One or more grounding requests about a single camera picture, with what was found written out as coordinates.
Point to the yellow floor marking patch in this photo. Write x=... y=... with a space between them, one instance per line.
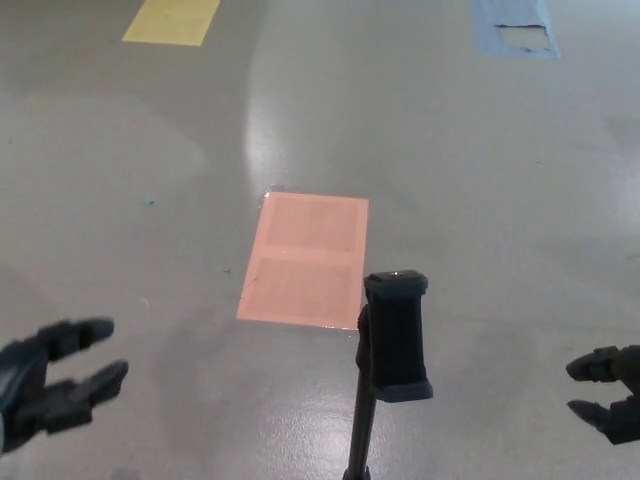
x=170 y=22

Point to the blue torn floor marking patch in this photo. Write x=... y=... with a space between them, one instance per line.
x=485 y=27

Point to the pink floor marking patch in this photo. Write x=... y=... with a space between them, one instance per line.
x=300 y=260

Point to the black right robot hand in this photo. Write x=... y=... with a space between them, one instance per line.
x=627 y=362

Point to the black phone stand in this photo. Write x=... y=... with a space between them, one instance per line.
x=400 y=335

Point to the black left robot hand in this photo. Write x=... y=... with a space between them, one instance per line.
x=25 y=390

